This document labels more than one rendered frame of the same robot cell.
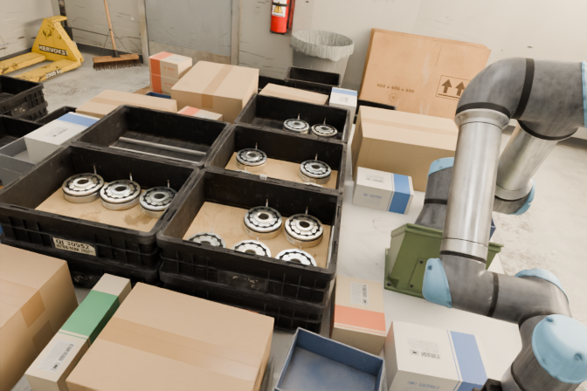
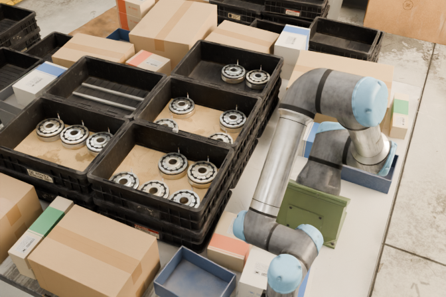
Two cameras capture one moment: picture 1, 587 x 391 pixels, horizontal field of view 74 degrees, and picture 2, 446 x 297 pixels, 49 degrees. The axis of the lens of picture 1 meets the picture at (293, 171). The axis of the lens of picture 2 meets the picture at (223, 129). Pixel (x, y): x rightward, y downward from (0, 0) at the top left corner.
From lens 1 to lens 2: 0.73 m
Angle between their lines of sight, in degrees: 16
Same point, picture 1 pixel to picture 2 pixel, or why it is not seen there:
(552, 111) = (337, 114)
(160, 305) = (85, 221)
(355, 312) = (227, 240)
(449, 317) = not seen: hidden behind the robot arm
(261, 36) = not seen: outside the picture
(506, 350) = (349, 282)
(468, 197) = (267, 172)
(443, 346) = not seen: hidden behind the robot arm
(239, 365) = (125, 262)
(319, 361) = (196, 270)
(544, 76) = (329, 89)
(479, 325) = (337, 261)
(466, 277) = (254, 225)
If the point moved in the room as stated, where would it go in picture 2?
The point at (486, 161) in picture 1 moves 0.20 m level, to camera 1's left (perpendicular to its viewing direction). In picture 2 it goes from (284, 148) to (208, 132)
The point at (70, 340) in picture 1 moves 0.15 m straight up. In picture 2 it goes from (33, 237) to (19, 205)
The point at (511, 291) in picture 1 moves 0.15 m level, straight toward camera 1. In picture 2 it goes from (278, 237) to (227, 267)
